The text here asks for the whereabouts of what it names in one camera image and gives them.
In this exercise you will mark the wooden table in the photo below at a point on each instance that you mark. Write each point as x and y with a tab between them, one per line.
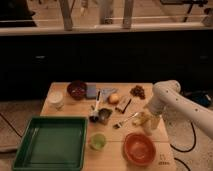
111	158

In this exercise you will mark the small metal tin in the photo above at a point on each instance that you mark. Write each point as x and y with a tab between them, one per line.
104	115

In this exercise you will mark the green plastic cup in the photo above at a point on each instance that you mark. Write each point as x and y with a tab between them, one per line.
97	141

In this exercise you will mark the brown wooden block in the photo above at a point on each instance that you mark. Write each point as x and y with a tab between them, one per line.
123	103

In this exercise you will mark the dark grape bunch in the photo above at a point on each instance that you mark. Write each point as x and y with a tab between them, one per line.
138	91

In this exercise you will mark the dark red bowl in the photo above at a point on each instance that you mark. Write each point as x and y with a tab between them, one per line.
77	89

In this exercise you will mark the white plastic cup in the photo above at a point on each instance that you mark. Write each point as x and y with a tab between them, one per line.
55	99

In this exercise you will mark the orange-red bowl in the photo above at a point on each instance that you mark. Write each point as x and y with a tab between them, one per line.
138	149

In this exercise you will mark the white-handled brush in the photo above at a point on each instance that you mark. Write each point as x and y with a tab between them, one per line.
94	115

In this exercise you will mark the light blue cloth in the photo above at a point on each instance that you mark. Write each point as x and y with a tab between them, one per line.
106	92

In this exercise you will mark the yellow banana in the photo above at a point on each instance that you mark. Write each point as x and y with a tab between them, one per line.
141	119

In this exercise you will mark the green plastic tray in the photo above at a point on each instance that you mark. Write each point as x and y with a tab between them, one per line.
52	144

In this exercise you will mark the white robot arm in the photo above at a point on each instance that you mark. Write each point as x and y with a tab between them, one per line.
168	93

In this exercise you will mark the blue sponge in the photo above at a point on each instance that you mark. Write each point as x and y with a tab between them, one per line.
91	92

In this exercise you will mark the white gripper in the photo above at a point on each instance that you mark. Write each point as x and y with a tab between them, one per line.
156	112

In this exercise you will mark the yellow-orange round fruit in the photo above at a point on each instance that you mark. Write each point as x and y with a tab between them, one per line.
113	98

